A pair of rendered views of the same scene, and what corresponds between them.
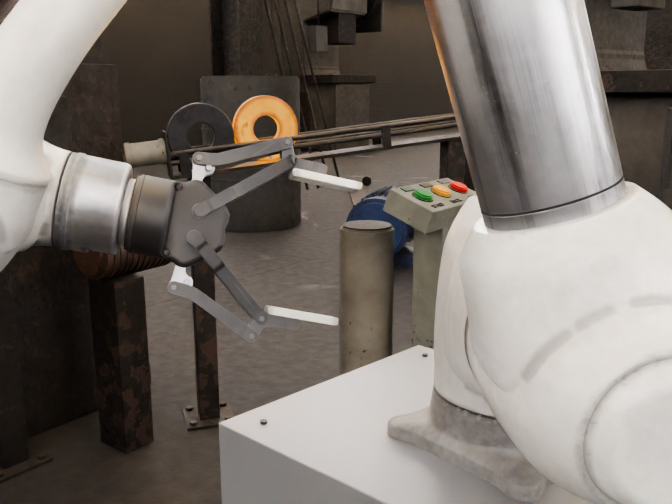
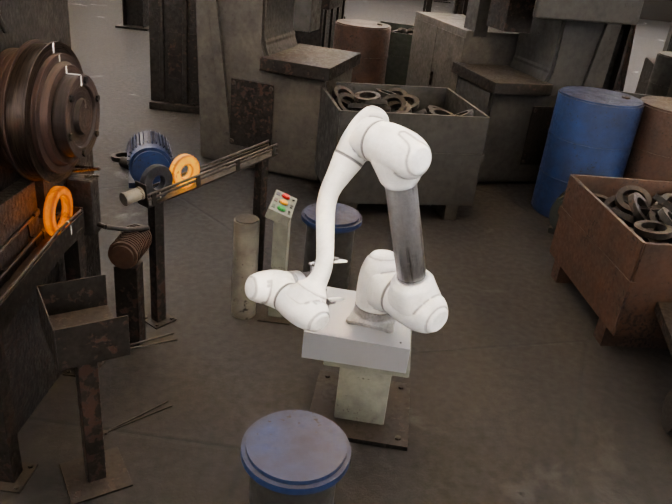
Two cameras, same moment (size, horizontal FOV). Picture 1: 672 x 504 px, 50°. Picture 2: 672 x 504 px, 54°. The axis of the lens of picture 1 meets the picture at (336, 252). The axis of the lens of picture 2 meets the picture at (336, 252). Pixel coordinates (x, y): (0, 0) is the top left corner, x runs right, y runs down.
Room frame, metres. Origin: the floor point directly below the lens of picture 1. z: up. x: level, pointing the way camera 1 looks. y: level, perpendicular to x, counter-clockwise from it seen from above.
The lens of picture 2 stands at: (-0.95, 1.24, 1.79)
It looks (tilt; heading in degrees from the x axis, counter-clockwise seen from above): 26 degrees down; 324
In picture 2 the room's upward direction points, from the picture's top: 6 degrees clockwise
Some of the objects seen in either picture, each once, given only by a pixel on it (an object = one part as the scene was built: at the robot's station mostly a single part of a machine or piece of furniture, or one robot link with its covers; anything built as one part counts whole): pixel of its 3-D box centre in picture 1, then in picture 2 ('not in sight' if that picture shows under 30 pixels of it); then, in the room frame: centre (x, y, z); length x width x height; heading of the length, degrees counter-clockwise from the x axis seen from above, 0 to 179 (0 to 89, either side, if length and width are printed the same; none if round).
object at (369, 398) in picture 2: not in sight; (364, 379); (0.70, -0.18, 0.16); 0.40 x 0.40 x 0.31; 50
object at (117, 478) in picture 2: not in sight; (89, 397); (0.82, 0.86, 0.36); 0.26 x 0.20 x 0.72; 178
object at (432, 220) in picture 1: (436, 324); (279, 258); (1.50, -0.22, 0.31); 0.24 x 0.16 x 0.62; 143
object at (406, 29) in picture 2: not in sight; (411, 60); (5.25, -4.08, 0.39); 1.03 x 0.83 x 0.78; 43
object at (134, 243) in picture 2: (134, 329); (132, 286); (1.59, 0.47, 0.27); 0.22 x 0.13 x 0.53; 143
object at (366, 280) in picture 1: (366, 335); (245, 267); (1.57, -0.07, 0.26); 0.12 x 0.12 x 0.52
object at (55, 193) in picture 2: not in sight; (58, 211); (1.41, 0.78, 0.75); 0.18 x 0.03 x 0.18; 144
